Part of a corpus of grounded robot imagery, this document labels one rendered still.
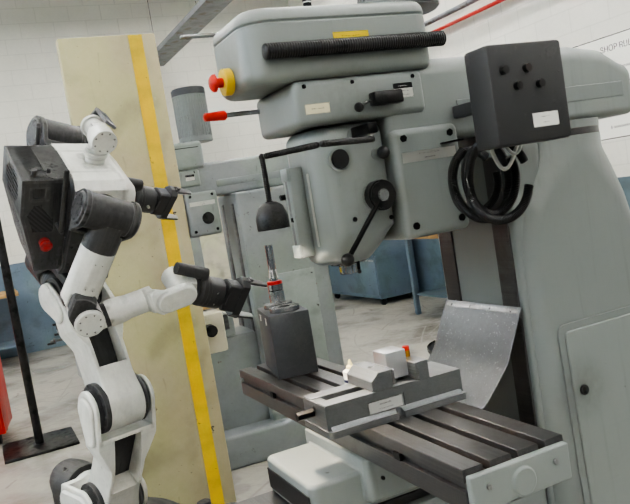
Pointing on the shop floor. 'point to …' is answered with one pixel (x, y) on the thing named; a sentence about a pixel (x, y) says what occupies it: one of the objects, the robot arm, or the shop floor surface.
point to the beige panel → (154, 267)
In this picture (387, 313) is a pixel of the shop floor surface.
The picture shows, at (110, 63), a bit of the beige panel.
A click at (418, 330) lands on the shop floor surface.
